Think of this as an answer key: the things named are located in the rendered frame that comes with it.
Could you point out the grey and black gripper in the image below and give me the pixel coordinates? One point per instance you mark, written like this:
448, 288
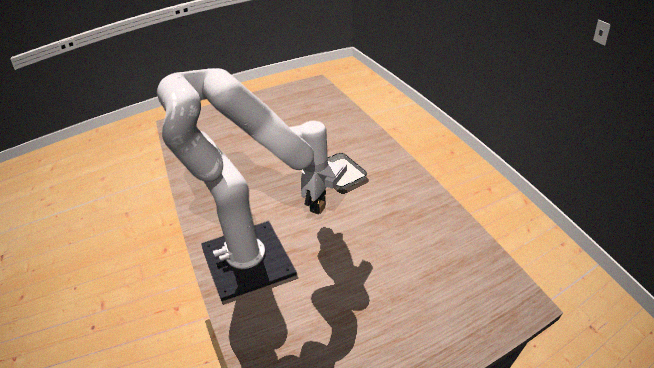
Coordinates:
313, 187

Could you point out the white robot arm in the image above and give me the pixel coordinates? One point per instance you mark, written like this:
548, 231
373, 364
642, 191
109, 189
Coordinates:
228, 187

